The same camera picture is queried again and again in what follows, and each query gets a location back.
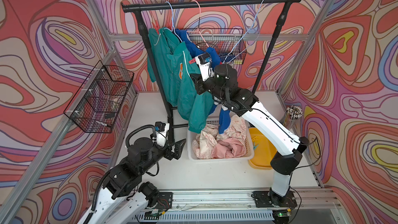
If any pink printed jacket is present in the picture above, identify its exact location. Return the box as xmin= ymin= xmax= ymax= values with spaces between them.
xmin=191 ymin=115 xmax=247 ymax=159

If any green jacket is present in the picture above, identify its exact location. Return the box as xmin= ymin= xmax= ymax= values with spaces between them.
xmin=148 ymin=28 xmax=214 ymax=133

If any blue hanger of green jacket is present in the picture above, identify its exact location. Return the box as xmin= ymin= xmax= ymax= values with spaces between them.
xmin=165 ymin=1 xmax=183 ymax=43

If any light blue hanger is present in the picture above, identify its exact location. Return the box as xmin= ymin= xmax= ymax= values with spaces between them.
xmin=222 ymin=0 xmax=265 ymax=64

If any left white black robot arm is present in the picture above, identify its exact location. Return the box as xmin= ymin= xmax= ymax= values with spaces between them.
xmin=79 ymin=121 xmax=186 ymax=224

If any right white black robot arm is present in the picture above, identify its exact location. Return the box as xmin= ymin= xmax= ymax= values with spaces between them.
xmin=190 ymin=63 xmax=309 ymax=207

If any pink hanger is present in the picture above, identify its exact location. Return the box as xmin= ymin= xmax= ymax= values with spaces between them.
xmin=191 ymin=0 xmax=210 ymax=48

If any blue red white jacket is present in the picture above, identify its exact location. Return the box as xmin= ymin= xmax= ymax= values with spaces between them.
xmin=176 ymin=29 xmax=231 ymax=134

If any white perforated plastic basket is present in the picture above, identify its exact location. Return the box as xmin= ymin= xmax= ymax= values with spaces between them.
xmin=187 ymin=118 xmax=254 ymax=162

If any cup of coloured pencils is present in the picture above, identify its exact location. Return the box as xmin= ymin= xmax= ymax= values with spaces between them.
xmin=282 ymin=105 xmax=303 ymax=130

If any yellow plastic tray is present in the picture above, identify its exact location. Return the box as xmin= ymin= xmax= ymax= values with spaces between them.
xmin=248 ymin=128 xmax=277 ymax=170

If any black clothes rack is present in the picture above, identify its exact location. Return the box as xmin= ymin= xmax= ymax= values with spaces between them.
xmin=121 ymin=0 xmax=302 ymax=141

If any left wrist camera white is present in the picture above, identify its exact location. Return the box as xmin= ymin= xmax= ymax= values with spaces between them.
xmin=154 ymin=121 xmax=170 ymax=148

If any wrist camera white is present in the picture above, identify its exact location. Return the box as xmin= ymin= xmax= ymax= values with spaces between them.
xmin=195 ymin=53 xmax=214 ymax=82
xmin=154 ymin=121 xmax=170 ymax=148

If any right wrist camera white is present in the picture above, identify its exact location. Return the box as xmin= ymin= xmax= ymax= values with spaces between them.
xmin=195 ymin=53 xmax=214 ymax=82

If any black wire basket back wall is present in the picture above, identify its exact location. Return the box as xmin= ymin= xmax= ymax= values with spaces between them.
xmin=187 ymin=27 xmax=247 ymax=66

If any black wire basket wall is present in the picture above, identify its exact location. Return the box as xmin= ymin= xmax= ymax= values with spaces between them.
xmin=187 ymin=27 xmax=247 ymax=66
xmin=63 ymin=61 xmax=134 ymax=133

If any black wire basket left wall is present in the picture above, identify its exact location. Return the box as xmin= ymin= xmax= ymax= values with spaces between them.
xmin=63 ymin=61 xmax=134 ymax=133

